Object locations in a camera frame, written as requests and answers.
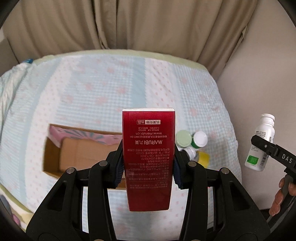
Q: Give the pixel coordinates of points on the yellow tape roll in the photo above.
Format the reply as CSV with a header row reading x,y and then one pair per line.
x,y
203,158

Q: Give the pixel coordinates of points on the beige curtain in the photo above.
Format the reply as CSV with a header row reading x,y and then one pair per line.
x,y
206,32

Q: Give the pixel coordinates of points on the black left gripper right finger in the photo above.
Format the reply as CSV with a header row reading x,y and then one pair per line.
x,y
218,207

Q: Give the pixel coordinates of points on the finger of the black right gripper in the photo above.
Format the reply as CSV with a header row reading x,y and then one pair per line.
x,y
275,151

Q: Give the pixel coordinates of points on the red Marubi cosmetics box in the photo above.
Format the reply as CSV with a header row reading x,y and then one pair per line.
x,y
148,142

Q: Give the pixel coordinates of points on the light blue checkered bedspread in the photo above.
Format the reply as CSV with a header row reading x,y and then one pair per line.
x,y
89,90

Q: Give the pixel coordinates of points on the white pill bottle green label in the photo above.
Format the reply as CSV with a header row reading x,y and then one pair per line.
x,y
264,134

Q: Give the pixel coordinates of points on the pink patterned box liner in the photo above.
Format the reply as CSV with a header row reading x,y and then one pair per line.
x,y
58,134

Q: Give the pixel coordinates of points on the pale green lid jar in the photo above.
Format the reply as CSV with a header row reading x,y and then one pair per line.
x,y
183,139

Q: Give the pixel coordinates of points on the right hand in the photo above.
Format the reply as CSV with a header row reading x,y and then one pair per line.
x,y
278,199

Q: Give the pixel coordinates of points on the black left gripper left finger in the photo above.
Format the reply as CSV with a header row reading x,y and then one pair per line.
x,y
77,207

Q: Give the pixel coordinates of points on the black jar white label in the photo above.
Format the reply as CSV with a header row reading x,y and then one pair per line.
x,y
191,152

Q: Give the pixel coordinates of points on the green jar white lid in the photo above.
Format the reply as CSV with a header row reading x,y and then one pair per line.
x,y
199,140

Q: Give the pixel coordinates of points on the brown cardboard box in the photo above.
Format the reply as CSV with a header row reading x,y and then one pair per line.
x,y
80,154

